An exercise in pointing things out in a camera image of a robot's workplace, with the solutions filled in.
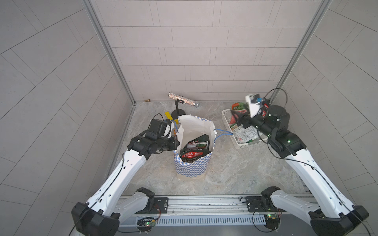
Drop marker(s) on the black red condiment packet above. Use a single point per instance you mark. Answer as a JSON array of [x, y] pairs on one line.
[[192, 155]]

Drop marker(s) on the glitter microphone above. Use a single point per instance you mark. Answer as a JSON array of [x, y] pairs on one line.
[[183, 100]]

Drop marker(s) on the aluminium rail frame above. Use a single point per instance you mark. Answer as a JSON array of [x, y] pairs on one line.
[[204, 211]]

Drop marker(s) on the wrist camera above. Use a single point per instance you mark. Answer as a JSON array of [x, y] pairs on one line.
[[159, 129], [254, 104]]

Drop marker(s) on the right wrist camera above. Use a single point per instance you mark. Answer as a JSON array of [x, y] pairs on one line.
[[254, 104]]

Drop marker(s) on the blue checkered paper bag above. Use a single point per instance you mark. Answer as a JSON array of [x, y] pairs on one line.
[[190, 128]]

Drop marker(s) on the left circuit board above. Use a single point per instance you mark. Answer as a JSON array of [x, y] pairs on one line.
[[147, 222]]

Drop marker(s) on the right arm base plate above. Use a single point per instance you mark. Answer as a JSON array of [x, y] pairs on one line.
[[258, 204]]

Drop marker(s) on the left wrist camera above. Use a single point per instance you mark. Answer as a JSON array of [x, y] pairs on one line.
[[159, 129]]

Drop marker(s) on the right circuit board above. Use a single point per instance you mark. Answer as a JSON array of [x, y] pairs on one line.
[[272, 221]]

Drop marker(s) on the black microphone stand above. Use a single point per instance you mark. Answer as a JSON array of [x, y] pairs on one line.
[[177, 112]]

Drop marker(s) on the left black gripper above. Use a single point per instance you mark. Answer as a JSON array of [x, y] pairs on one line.
[[172, 142]]

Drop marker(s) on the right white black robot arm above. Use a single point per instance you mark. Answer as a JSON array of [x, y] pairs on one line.
[[334, 214]]

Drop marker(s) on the circuit board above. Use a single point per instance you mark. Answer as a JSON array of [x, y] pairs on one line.
[[272, 221], [147, 222]]

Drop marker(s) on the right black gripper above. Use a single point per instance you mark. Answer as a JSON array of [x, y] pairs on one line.
[[246, 119]]

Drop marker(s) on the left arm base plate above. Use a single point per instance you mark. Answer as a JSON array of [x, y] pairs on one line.
[[159, 204]]

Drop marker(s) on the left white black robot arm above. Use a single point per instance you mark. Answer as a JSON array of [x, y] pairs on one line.
[[102, 214]]

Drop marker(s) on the white plastic basket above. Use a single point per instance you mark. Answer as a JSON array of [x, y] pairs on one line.
[[226, 117]]

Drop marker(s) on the yellow block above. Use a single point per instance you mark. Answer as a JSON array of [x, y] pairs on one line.
[[168, 115]]

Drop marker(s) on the red green small packet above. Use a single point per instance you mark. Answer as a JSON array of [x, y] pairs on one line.
[[238, 106]]

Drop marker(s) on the purple black fish packet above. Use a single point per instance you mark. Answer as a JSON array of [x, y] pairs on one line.
[[244, 135]]

